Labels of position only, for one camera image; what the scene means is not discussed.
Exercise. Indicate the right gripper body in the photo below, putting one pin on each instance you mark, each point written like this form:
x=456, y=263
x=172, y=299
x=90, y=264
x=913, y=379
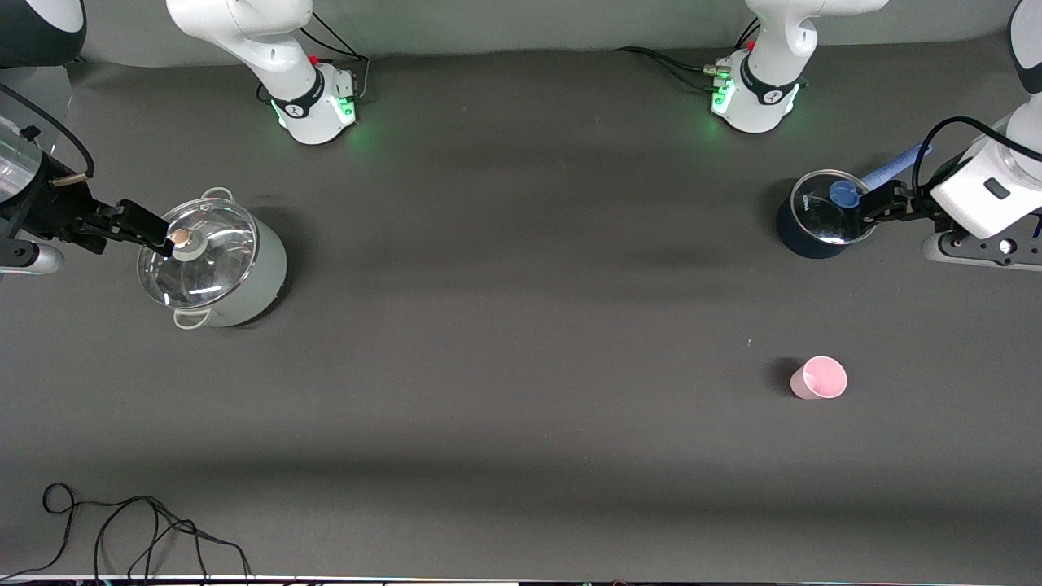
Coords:
x=50, y=208

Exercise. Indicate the glass lid with beige knob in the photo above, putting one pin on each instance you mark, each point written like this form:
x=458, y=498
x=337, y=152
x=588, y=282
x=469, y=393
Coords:
x=212, y=268

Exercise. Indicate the dark blue saucepan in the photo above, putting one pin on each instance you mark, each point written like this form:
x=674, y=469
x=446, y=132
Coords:
x=794, y=236

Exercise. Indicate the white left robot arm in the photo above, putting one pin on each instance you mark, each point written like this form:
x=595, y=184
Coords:
x=773, y=49

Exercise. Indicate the pink plastic cup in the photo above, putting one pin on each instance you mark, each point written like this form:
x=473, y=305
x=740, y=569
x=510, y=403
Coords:
x=820, y=379

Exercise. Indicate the glass lid with blue knob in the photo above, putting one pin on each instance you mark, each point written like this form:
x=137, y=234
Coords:
x=818, y=213

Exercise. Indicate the dark grey table mat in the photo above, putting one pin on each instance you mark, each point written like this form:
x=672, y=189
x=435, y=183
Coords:
x=521, y=366

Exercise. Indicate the grey steel stockpot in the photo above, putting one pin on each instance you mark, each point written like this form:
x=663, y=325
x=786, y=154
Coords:
x=264, y=268

